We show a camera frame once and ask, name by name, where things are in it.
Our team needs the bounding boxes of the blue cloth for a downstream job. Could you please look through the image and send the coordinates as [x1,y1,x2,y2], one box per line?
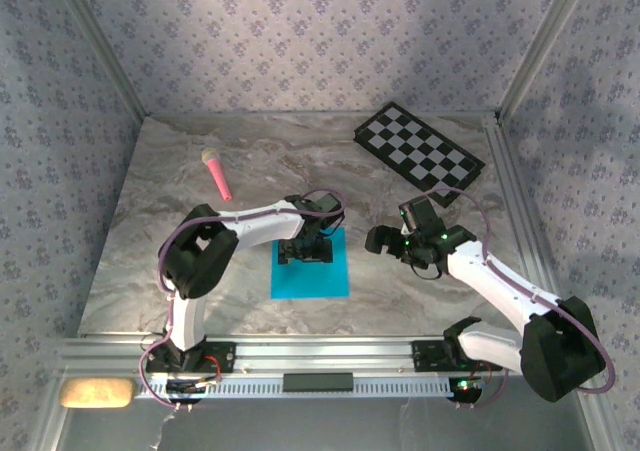
[270,226,352,300]

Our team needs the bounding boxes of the black white checkerboard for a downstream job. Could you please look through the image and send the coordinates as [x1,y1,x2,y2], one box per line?
[352,101,487,210]

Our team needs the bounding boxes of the pink toy microphone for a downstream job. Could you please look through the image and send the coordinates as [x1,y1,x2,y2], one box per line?
[200,148,234,203]

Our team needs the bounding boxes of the controller board with green light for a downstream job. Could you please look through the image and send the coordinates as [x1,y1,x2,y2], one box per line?
[448,376,487,403]

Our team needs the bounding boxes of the tan oblong sponge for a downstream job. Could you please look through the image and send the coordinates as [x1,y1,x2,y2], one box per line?
[58,376,139,410]

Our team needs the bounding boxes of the long aluminium mounting rail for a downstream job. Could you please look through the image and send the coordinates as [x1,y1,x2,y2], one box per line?
[54,334,531,378]

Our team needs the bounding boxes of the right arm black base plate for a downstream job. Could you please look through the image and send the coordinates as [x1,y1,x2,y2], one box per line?
[410,339,501,374]

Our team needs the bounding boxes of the aluminium side rail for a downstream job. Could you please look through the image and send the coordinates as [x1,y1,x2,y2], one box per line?
[482,115,551,297]

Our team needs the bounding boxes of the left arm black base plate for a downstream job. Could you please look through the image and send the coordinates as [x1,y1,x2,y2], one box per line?
[144,340,237,375]

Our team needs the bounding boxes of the white slotted cable duct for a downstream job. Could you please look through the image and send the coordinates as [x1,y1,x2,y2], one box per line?
[134,374,456,400]

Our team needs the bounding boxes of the controller board with red wires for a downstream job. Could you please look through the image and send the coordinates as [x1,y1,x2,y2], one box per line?
[164,376,224,396]

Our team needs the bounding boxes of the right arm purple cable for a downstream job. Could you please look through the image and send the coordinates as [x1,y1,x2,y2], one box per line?
[419,186,616,412]

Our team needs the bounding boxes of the aluminium frame post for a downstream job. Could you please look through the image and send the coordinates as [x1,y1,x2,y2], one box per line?
[497,0,596,122]
[49,0,151,120]

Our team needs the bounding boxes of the aluminium frame bar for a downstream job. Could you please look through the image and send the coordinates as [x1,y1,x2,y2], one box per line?
[574,390,619,451]
[27,378,69,451]

